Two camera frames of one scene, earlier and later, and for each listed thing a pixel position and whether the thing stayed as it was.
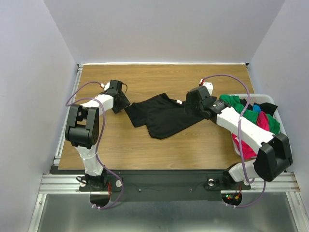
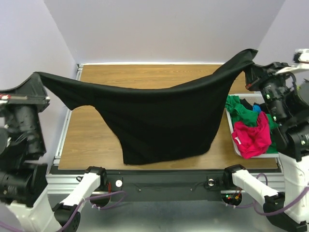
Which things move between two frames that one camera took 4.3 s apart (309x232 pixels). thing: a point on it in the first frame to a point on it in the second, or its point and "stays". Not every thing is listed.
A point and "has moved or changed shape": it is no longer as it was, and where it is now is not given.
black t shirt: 160,114 has moved or changed shape
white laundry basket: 260,98 stays
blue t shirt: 256,108 stays
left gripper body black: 124,103 to 37,96
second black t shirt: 266,108 stays
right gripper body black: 193,101 to 259,77
